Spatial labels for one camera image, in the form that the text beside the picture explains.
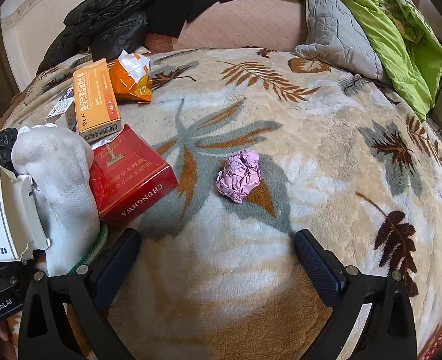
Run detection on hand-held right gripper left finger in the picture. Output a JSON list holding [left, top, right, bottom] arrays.
[[17, 228, 143, 360]]

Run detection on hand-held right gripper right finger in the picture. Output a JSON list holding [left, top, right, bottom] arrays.
[[294, 229, 418, 360]]

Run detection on torn white cardboard box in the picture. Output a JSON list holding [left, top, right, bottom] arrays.
[[0, 165, 51, 263]]

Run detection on red cigarette pack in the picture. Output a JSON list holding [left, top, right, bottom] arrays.
[[89, 124, 179, 227]]

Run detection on white cotton glove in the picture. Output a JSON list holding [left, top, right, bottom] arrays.
[[11, 125, 109, 276]]

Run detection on pink paper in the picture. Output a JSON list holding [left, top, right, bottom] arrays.
[[216, 150, 262, 205]]

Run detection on small white medicine box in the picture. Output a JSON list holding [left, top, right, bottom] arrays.
[[45, 86, 77, 130]]

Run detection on orange medicine box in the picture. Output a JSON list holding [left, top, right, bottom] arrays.
[[73, 58, 125, 144]]

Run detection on orange and white snack packet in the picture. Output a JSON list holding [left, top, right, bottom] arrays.
[[108, 49, 153, 104]]

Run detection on leaf-print fleece blanket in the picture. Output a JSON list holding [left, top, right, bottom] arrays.
[[0, 47, 442, 360]]

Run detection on grey quilted pillow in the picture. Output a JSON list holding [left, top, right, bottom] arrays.
[[294, 0, 392, 87]]

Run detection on green quilt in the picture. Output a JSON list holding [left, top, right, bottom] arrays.
[[238, 0, 442, 122]]

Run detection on black puffer jacket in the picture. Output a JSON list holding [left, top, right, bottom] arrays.
[[36, 0, 167, 76]]

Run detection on brown sofa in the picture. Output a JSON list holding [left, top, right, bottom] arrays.
[[142, 0, 442, 151]]

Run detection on black cloth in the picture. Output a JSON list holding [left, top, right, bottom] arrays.
[[146, 0, 249, 38]]

